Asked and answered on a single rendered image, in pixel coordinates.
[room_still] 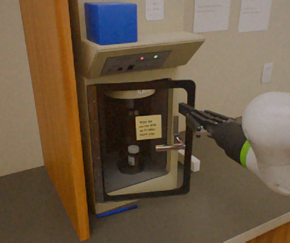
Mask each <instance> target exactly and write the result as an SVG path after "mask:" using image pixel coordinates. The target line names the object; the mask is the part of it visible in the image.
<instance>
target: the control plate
mask: <svg viewBox="0 0 290 243"><path fill-rule="evenodd" d="M171 52H172V51H159V52H154V53H141V54H132V55H128V56H115V57H110V58H107V59H106V62H105V63H104V66H103V69H102V71H101V74H100V76H101V75H112V74H116V73H126V72H133V71H137V70H148V69H151V68H160V67H161V66H162V65H163V63H164V62H165V60H166V59H167V57H168V56H169V55H170V53H171ZM154 56H158V57H156V58H154ZM141 57H144V58H143V59H140V58H141ZM154 63H157V64H156V65H154ZM146 64H149V66H147V65H146ZM130 65H134V67H133V69H132V70H127V69H128V67H129V66H130ZM139 65H141V66H142V67H141V68H140V67H139ZM118 68H123V70H120V71H119V70H118ZM109 69H111V71H108V70H109Z"/></svg>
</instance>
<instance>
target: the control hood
mask: <svg viewBox="0 0 290 243"><path fill-rule="evenodd" d="M205 40H206V36H203V35H199V34H192V33H189V32H184V31H182V32H164V33H158V34H141V35H138V41H137V42H132V43H127V44H111V45H106V46H100V45H98V44H96V43H94V42H92V41H89V40H88V39H83V40H82V52H83V64H84V76H85V77H87V78H88V79H90V78H96V77H106V76H111V75H101V76H100V74H101V71H102V69H103V66H104V63H105V62H106V59H107V58H110V57H115V56H128V55H132V54H141V53H154V52H159V51H172V52H171V53H170V55H169V56H168V57H167V59H166V60H165V62H164V63H163V65H162V66H161V67H160V68H170V67H174V66H181V65H186V64H187V63H188V62H189V60H190V59H191V58H192V56H194V54H195V53H196V51H197V50H198V49H199V48H200V47H201V46H202V44H203V43H204V42H205ZM155 69H159V68H151V69H148V70H155ZM141 71H145V70H137V71H133V72H126V73H135V72H141ZM120 74H125V73H116V74H112V75H120Z"/></svg>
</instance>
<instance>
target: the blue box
mask: <svg viewBox="0 0 290 243"><path fill-rule="evenodd" d="M84 9H85V21H86V35H87V39H88V40H89V41H92V42H94V43H96V44H98V45H100V46H106V45H111V44H127V43H132V42H137V41H138V25H137V5H136V4H135V3H124V2H120V1H118V2H88V3H84Z"/></svg>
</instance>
